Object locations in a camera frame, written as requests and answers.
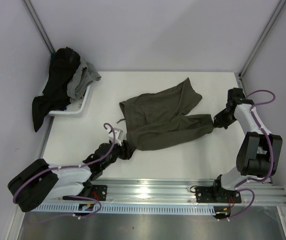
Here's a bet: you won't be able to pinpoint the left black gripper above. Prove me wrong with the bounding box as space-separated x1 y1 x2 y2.
101 139 136 170

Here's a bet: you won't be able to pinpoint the olive green shorts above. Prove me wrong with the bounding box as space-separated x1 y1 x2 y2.
119 78 214 151

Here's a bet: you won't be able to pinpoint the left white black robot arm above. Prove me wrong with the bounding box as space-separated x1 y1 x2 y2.
7 140 136 213

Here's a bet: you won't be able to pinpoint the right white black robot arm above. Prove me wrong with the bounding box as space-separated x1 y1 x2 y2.
211 88 283 202

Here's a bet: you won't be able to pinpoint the grey shorts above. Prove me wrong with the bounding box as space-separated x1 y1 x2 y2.
67 57 102 100

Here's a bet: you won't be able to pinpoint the black shorts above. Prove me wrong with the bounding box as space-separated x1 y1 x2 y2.
32 47 81 132

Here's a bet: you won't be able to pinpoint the white plastic basket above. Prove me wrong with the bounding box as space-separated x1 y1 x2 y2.
48 85 92 118

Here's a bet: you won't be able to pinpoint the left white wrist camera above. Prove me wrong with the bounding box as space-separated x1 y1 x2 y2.
108 128 123 146

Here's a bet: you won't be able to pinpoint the aluminium mounting rail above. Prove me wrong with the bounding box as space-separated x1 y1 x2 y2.
16 177 286 207

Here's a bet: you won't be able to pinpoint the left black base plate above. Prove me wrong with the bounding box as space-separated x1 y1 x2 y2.
62 183 108 201

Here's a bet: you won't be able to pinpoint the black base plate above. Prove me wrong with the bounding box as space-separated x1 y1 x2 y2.
62 183 108 201
189 185 242 204

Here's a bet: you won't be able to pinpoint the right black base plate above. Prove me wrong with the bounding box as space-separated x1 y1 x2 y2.
189 185 242 204

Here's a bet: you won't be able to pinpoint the white slotted cable duct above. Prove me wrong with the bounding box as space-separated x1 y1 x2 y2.
34 202 216 216

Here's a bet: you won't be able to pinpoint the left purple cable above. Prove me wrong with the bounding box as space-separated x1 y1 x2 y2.
12 122 116 223

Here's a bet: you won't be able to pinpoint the right aluminium frame post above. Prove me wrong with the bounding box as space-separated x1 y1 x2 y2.
237 0 286 81

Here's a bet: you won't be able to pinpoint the aluminium frame post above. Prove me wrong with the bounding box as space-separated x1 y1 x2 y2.
21 0 56 55
237 0 286 81

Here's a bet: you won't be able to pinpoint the left aluminium frame post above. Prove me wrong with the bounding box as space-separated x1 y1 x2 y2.
21 0 56 55

